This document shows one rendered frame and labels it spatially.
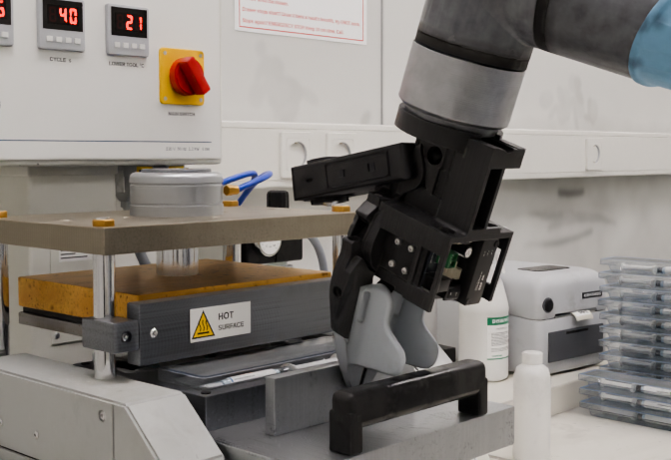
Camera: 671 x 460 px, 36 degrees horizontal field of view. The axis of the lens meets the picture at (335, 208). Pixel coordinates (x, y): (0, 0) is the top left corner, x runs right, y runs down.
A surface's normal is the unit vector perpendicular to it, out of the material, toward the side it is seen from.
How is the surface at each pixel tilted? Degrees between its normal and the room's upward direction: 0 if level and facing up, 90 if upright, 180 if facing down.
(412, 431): 0
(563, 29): 121
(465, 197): 90
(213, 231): 90
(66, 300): 90
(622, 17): 101
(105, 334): 90
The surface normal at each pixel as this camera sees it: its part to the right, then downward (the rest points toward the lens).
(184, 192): 0.27, 0.05
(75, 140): 0.73, 0.04
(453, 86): -0.27, 0.21
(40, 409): -0.69, 0.04
